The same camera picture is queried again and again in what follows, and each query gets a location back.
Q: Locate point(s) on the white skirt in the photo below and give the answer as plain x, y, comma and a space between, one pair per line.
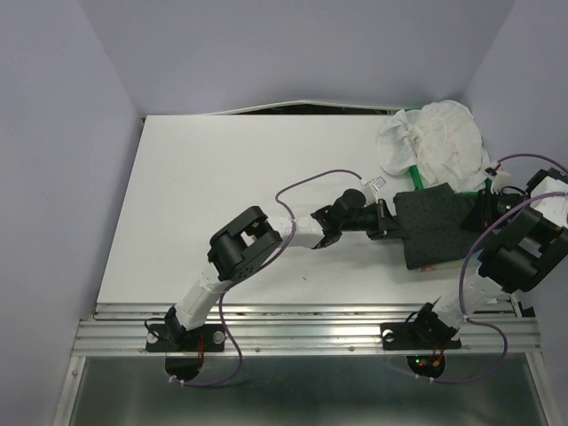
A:
395, 156

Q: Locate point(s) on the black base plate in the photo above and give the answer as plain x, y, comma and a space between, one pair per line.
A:
406, 336
208, 338

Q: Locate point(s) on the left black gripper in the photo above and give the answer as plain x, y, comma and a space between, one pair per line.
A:
384, 225

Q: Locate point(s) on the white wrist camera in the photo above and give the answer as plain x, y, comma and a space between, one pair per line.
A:
371, 189
498, 178

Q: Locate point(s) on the green plastic basket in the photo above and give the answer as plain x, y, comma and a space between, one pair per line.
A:
417, 177

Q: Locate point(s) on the aluminium rail frame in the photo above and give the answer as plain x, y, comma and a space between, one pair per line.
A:
278, 327

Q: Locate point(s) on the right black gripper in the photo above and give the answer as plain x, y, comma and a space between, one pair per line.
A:
482, 215

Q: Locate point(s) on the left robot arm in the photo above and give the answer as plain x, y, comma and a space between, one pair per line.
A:
245, 245

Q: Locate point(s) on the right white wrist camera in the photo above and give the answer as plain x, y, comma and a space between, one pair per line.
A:
498, 178

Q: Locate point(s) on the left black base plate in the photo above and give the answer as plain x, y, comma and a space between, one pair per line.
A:
208, 338

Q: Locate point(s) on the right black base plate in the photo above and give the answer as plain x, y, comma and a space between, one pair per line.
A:
406, 336

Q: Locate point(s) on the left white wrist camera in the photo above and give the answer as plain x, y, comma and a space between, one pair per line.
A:
371, 189

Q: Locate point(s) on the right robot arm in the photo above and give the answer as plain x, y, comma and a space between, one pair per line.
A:
521, 249

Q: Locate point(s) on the dark grey dotted skirt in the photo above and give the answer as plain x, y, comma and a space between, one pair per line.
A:
431, 221

